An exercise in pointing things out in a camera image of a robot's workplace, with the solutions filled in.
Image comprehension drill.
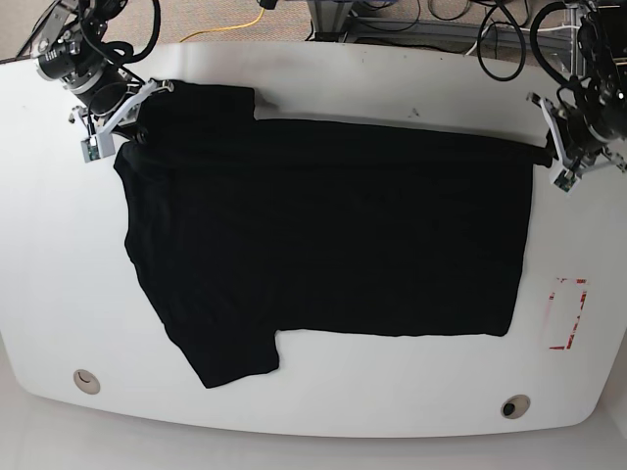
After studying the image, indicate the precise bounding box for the aluminium frame stand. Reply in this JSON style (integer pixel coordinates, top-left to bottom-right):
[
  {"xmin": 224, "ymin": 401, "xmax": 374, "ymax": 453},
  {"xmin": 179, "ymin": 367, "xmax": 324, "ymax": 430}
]
[{"xmin": 307, "ymin": 1, "xmax": 583, "ymax": 76}]

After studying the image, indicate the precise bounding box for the black t-shirt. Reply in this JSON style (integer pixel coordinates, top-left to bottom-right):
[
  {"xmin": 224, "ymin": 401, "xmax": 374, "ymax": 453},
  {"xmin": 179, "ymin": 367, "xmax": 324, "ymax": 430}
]
[{"xmin": 114, "ymin": 81, "xmax": 538, "ymax": 389}]

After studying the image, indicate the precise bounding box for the right table cable grommet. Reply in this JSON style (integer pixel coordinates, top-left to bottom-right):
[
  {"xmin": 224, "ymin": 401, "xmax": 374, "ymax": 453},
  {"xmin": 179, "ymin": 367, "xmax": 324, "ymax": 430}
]
[{"xmin": 501, "ymin": 395, "xmax": 531, "ymax": 420}]

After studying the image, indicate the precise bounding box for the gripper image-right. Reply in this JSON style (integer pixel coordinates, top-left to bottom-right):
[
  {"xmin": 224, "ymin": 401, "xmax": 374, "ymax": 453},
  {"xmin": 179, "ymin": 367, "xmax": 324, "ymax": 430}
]
[{"xmin": 527, "ymin": 92, "xmax": 626, "ymax": 184}]

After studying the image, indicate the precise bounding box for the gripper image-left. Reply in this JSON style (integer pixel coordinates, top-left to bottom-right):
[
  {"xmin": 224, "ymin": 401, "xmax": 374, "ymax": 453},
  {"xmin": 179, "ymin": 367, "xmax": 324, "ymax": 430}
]
[{"xmin": 69, "ymin": 79, "xmax": 174, "ymax": 143}]

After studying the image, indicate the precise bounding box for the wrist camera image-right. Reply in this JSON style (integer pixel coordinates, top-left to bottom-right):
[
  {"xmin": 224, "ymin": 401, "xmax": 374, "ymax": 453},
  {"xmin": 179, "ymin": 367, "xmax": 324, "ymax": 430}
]
[{"xmin": 553, "ymin": 168, "xmax": 581, "ymax": 195}]

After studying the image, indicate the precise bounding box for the white cable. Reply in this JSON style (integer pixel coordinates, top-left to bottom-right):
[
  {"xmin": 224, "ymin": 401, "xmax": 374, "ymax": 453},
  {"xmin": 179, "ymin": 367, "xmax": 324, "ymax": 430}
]
[{"xmin": 464, "ymin": 19, "xmax": 579, "ymax": 58}]

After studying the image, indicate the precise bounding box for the red tape rectangle marking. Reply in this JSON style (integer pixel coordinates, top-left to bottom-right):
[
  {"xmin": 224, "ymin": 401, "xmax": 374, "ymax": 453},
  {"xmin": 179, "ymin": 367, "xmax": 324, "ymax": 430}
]
[{"xmin": 542, "ymin": 277, "xmax": 589, "ymax": 351}]

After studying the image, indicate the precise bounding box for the table cable grommet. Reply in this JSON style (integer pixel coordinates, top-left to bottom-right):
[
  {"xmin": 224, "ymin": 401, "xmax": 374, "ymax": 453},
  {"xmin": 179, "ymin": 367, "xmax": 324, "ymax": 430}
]
[
  {"xmin": 72, "ymin": 369, "xmax": 101, "ymax": 396},
  {"xmin": 501, "ymin": 395, "xmax": 531, "ymax": 420}
]

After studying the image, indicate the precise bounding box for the yellow cable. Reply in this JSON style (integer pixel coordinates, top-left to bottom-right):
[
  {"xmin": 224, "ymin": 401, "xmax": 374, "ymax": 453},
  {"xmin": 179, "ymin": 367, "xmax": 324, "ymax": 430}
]
[{"xmin": 180, "ymin": 4, "xmax": 270, "ymax": 44}]

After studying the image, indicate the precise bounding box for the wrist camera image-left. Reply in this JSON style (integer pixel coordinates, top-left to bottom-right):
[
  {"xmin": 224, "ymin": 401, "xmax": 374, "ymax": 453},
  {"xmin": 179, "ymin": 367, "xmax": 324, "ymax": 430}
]
[{"xmin": 80, "ymin": 134, "xmax": 116, "ymax": 163}]

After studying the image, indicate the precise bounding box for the left table cable grommet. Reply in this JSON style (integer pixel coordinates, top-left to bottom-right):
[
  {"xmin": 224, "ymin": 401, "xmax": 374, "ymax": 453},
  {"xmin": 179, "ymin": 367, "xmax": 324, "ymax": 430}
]
[{"xmin": 72, "ymin": 369, "xmax": 101, "ymax": 396}]

